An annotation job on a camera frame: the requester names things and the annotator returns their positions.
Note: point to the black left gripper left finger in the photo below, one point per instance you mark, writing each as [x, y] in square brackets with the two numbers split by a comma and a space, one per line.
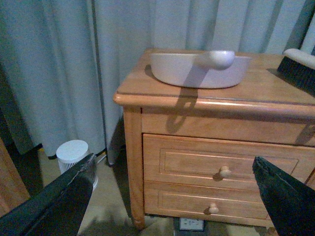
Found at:
[59, 209]

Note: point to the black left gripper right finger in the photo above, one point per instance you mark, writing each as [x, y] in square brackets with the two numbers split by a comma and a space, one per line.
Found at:
[289, 202]

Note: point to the white brush black bristles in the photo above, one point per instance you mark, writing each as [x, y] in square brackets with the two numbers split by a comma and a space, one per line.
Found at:
[298, 68]

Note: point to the white plastic dustpan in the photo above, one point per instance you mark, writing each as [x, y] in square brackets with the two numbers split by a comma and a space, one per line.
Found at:
[209, 70]

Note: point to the wooden furniture edge left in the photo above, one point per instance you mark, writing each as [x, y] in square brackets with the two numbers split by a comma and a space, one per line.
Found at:
[12, 189]

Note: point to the white cylindrical air purifier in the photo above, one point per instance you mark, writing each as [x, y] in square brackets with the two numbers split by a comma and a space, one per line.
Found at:
[70, 153]

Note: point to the upper wooden drawer knob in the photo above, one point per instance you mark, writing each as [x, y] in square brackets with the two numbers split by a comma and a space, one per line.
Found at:
[224, 171]

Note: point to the wooden drawer knob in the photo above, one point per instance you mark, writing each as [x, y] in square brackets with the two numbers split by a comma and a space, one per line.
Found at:
[213, 209]
[224, 171]

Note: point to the lower wooden drawer knob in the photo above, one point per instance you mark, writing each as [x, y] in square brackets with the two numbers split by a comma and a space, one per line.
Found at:
[213, 209]

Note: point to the wooden nightstand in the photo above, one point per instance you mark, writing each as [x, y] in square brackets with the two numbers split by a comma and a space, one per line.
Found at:
[177, 139]

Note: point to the white wall power outlet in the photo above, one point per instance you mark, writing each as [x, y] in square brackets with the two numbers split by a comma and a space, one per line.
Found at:
[187, 224]

